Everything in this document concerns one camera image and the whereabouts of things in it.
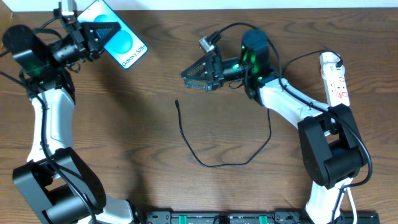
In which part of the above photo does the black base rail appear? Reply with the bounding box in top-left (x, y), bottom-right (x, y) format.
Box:
top-left (136, 210), bottom-right (381, 224)

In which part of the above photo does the blue Galaxy smartphone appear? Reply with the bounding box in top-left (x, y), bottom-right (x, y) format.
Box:
top-left (78, 0), bottom-right (148, 69)

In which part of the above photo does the white power strip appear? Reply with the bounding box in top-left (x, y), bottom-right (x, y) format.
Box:
top-left (320, 52), bottom-right (350, 106)

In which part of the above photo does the black USB charging cable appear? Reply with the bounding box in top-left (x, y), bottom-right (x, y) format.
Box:
top-left (174, 49), bottom-right (344, 169)

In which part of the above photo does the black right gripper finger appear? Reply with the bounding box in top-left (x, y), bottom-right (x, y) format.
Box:
top-left (181, 55), bottom-right (214, 82)
top-left (183, 78), bottom-right (218, 91)

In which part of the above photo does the white power strip cord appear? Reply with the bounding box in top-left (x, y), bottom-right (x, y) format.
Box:
top-left (343, 186), bottom-right (358, 224)

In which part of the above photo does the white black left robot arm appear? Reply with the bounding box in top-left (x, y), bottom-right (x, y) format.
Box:
top-left (2, 19), bottom-right (135, 223)

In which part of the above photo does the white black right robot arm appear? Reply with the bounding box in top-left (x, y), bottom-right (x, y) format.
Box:
top-left (181, 29), bottom-right (371, 223)

